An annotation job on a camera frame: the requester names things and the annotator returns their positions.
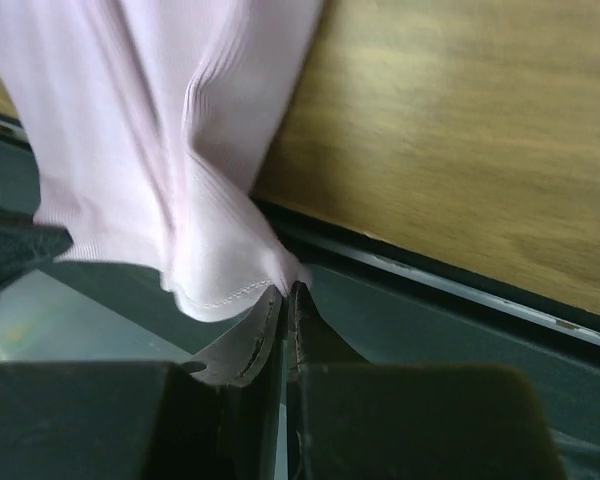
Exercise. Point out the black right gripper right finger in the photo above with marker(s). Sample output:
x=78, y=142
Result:
x=311, y=340

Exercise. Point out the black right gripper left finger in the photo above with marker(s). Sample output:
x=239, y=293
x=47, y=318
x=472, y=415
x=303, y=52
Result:
x=216, y=416

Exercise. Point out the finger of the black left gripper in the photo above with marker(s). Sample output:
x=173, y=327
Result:
x=24, y=246

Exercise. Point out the pink ribbed tank top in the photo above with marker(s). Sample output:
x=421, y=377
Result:
x=149, y=122

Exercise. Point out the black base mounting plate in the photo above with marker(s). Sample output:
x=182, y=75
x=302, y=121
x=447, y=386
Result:
x=389, y=312

